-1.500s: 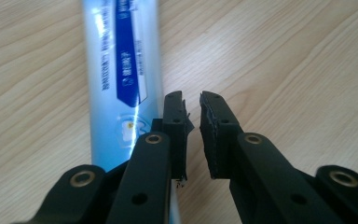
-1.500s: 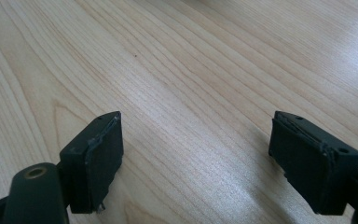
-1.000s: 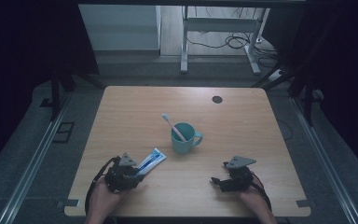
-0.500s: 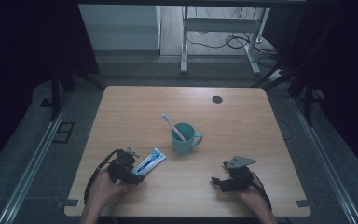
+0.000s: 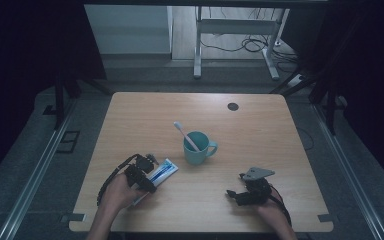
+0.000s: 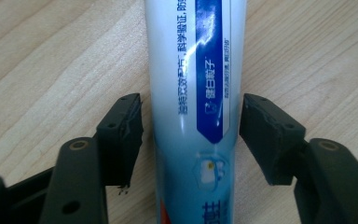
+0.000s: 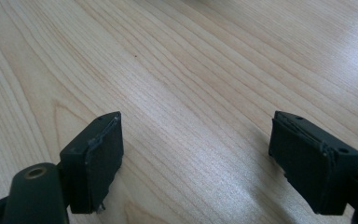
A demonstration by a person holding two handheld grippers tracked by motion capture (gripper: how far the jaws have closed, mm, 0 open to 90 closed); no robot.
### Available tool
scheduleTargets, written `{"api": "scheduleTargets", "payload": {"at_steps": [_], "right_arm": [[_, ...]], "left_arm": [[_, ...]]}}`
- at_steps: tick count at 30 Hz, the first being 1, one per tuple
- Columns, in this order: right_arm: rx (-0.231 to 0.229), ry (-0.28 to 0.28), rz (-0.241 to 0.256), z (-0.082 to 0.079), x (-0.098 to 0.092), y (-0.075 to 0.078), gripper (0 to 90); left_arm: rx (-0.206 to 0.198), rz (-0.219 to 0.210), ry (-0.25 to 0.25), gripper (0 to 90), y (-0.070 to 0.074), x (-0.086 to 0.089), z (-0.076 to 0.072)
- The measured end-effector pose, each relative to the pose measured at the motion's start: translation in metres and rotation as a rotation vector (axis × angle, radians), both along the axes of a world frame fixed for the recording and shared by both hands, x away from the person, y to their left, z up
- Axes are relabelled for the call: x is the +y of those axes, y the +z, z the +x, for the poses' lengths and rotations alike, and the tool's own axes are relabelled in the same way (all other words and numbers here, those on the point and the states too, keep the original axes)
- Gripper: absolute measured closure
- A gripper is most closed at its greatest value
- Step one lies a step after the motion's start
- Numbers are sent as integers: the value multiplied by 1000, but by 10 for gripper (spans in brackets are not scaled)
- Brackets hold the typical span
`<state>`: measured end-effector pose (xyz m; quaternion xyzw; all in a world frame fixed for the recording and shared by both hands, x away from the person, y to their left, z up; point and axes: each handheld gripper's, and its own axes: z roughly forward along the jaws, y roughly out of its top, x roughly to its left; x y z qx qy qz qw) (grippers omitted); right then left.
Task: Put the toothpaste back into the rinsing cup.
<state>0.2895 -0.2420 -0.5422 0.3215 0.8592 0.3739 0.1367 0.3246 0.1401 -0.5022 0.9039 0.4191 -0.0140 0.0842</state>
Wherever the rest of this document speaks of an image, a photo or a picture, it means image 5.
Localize white desk frame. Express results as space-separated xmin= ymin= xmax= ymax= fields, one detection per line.
xmin=193 ymin=5 xmax=291 ymax=81

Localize white and blue toothpaste tube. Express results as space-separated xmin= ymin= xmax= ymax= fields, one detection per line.
xmin=130 ymin=157 xmax=180 ymax=206

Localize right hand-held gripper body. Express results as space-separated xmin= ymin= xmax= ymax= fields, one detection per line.
xmin=235 ymin=166 xmax=277 ymax=207

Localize person's right hand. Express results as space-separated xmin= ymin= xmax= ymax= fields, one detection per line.
xmin=255 ymin=197 xmax=290 ymax=232

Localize person's left hand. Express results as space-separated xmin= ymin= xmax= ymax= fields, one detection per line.
xmin=100 ymin=172 xmax=148 ymax=212

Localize teal cup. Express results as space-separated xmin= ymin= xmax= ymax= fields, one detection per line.
xmin=183 ymin=130 xmax=219 ymax=166

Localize grey tape piece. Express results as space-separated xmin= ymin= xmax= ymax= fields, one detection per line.
xmin=60 ymin=213 xmax=87 ymax=224

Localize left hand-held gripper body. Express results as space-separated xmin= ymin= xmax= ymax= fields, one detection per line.
xmin=124 ymin=153 xmax=160 ymax=193

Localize white panel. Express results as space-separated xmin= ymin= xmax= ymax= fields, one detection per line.
xmin=84 ymin=4 xmax=174 ymax=56

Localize pink toothbrush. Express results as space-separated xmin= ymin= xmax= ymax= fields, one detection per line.
xmin=173 ymin=121 xmax=201 ymax=153

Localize metal floor rail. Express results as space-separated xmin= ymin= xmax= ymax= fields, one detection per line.
xmin=311 ymin=103 xmax=382 ymax=240
xmin=0 ymin=99 xmax=78 ymax=240

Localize black metal stand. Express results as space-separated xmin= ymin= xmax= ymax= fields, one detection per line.
xmin=42 ymin=64 xmax=114 ymax=131
xmin=269 ymin=64 xmax=348 ymax=136

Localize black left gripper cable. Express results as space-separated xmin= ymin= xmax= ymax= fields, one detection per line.
xmin=96 ymin=153 xmax=140 ymax=207

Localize black floor cables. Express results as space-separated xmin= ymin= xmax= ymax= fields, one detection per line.
xmin=199 ymin=6 xmax=302 ymax=74

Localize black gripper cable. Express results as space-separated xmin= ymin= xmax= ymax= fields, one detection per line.
xmin=269 ymin=184 xmax=293 ymax=228
xmin=96 ymin=153 xmax=140 ymax=207

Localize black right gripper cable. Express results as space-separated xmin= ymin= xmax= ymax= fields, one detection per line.
xmin=269 ymin=184 xmax=293 ymax=228

